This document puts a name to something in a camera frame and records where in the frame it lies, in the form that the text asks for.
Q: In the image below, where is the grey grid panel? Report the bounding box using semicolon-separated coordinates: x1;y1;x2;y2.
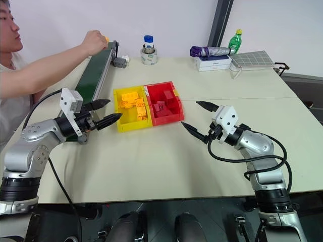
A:
230;50;276;70

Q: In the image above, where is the person's head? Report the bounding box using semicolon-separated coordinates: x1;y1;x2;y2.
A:
0;0;24;54

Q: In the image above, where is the dark grey furniture piece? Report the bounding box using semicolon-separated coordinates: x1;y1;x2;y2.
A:
279;72;323;128

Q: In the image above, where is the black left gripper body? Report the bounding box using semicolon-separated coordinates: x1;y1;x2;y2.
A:
74;102;99;132

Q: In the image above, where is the dark rounded shape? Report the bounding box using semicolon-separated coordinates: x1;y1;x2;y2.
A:
174;212;200;242
104;211;148;242

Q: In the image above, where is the person's bare hand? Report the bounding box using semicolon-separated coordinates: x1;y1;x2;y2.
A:
81;30;108;55

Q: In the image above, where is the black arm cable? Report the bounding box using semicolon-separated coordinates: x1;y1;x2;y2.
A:
207;124;294;195
24;88;83;242

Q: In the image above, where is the white tape roll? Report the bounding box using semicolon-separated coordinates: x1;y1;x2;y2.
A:
140;47;159;67

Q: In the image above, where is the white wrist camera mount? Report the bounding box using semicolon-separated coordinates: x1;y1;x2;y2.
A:
210;105;240;145
59;87;85;138

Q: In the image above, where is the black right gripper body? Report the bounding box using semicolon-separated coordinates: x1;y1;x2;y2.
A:
207;120;225;145

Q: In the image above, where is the white phone box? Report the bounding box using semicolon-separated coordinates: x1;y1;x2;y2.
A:
194;54;233;67
196;64;233;72

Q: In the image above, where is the green bottle with yellow cap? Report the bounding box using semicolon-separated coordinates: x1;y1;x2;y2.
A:
228;29;244;55

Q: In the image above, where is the green conveyor belt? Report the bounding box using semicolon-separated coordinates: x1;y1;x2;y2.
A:
57;40;121;145

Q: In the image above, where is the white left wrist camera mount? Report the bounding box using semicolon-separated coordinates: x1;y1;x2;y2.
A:
59;87;85;138

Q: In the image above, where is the black table clamp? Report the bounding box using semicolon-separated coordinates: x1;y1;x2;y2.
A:
273;62;291;77

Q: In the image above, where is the black strap with buckle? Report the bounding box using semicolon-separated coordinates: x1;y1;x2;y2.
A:
233;214;251;238

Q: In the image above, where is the red plastic bin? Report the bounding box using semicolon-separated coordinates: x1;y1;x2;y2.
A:
143;80;186;127

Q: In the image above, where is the yellow plastic bin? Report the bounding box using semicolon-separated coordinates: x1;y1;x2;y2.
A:
113;85;154;133

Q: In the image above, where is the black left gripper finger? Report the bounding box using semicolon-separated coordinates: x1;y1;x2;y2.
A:
87;99;112;111
94;113;124;131

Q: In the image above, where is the blue-capped small bottle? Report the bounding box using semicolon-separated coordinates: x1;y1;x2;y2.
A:
143;35;155;54

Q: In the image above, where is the person's white shirt torso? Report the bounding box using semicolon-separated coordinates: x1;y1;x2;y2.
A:
0;51;45;148

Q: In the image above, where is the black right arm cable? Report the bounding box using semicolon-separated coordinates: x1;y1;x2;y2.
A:
207;124;294;195

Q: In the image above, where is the purple grey folded umbrella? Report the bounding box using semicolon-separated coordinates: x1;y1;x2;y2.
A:
189;45;237;58

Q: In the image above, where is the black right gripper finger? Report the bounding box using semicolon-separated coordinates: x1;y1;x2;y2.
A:
181;122;210;145
196;100;219;112

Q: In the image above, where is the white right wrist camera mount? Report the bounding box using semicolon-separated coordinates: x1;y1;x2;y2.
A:
210;105;240;145

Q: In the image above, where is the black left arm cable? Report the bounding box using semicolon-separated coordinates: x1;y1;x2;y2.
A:
24;88;83;242

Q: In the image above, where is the dark grey pillar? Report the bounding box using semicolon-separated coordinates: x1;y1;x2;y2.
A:
207;0;235;49

